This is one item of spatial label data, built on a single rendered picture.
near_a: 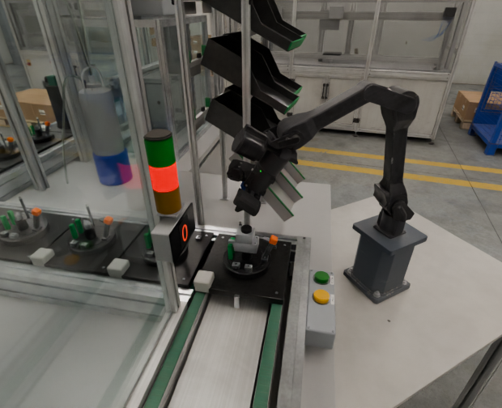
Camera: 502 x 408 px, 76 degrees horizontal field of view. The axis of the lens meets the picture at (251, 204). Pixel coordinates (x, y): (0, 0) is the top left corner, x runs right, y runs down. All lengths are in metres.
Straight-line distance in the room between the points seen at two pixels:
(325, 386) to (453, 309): 0.47
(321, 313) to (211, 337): 0.28
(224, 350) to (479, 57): 9.19
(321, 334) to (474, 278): 0.63
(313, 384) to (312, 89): 4.32
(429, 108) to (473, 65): 4.74
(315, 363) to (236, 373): 0.21
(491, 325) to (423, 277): 0.21
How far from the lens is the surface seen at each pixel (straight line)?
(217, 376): 0.81
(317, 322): 0.84
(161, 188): 0.62
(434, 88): 4.89
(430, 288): 1.18
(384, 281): 1.03
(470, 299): 1.20
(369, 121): 4.92
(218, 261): 0.97
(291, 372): 0.77
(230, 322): 0.88
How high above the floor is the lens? 1.61
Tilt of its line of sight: 32 degrees down
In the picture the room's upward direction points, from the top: straight up
